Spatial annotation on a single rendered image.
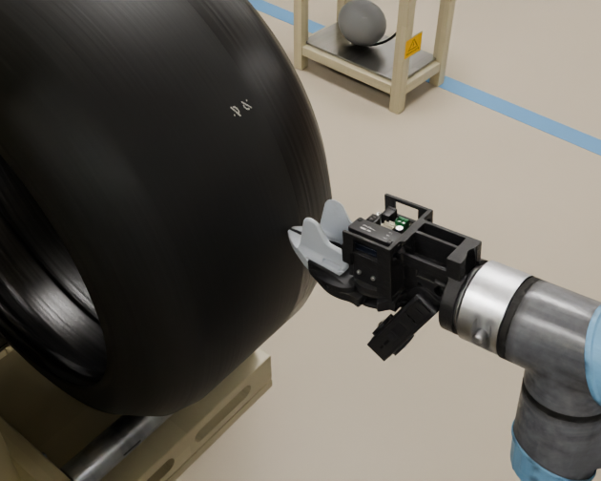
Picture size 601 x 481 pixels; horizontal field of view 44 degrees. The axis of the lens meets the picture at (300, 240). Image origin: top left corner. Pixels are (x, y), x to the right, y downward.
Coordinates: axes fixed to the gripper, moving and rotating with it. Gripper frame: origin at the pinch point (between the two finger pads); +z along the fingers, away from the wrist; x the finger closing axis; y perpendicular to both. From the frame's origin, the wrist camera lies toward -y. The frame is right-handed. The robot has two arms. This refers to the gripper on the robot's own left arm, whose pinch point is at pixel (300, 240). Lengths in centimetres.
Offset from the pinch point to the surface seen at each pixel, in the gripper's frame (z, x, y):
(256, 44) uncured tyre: 8.1, -5.5, 17.9
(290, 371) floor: 66, -58, -117
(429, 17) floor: 154, -277, -106
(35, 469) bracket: 22.2, 27.8, -26.3
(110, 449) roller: 19.5, 19.4, -29.8
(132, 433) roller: 19.3, 16.0, -30.0
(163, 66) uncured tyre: 9.7, 5.2, 19.7
